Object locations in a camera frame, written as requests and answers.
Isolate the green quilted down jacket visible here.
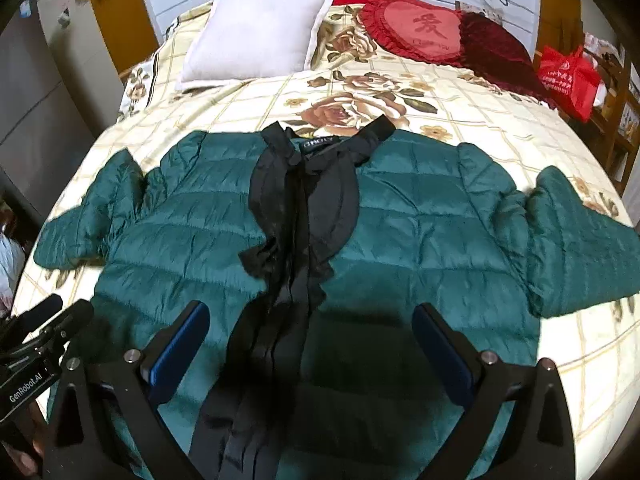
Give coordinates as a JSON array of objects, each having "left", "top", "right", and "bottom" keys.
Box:
[{"left": 35, "top": 118, "right": 639, "bottom": 479}]

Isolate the wooden chair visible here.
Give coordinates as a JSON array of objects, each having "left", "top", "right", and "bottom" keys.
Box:
[{"left": 535, "top": 34, "right": 639, "bottom": 194}]

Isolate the red shopping bag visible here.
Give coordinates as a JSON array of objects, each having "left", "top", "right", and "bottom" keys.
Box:
[{"left": 537, "top": 46, "right": 601, "bottom": 124}]

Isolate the white square pillow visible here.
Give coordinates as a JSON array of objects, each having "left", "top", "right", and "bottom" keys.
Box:
[{"left": 179, "top": 0, "right": 333, "bottom": 88}]

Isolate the dark red velvet cushion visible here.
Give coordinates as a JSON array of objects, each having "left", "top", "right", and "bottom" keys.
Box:
[{"left": 459, "top": 12, "right": 555, "bottom": 108}]

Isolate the floral checked bed sheet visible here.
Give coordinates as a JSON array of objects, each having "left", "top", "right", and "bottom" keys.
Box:
[{"left": 14, "top": 4, "right": 639, "bottom": 479}]

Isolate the red heart-shaped cushion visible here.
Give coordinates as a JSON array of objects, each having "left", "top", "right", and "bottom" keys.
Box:
[{"left": 358, "top": 0, "right": 463, "bottom": 67}]

